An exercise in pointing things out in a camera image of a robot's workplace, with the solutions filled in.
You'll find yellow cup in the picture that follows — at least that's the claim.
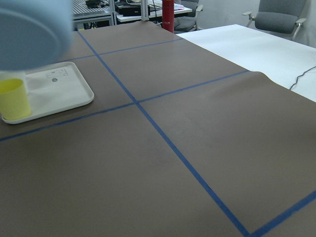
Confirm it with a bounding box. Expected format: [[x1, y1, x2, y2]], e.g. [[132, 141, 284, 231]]
[[0, 79, 32, 120]]

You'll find blue cup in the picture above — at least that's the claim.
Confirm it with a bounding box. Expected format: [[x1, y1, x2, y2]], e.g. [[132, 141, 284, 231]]
[[0, 0, 73, 71]]

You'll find cream white cup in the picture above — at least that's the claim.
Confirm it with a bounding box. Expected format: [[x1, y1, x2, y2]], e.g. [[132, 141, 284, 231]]
[[0, 71, 26, 81]]

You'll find cream rabbit tray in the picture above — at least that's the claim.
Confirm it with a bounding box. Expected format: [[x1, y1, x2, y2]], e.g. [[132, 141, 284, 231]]
[[2, 62, 94, 124]]

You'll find red cylinder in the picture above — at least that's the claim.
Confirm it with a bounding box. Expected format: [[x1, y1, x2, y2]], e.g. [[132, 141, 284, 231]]
[[162, 0, 174, 33]]

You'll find grey office chair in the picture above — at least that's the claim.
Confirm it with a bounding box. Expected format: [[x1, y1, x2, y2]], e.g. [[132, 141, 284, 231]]
[[242, 0, 307, 40]]

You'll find aluminium frame post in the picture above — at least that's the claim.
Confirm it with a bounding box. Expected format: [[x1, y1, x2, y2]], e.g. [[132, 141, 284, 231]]
[[141, 0, 149, 22]]

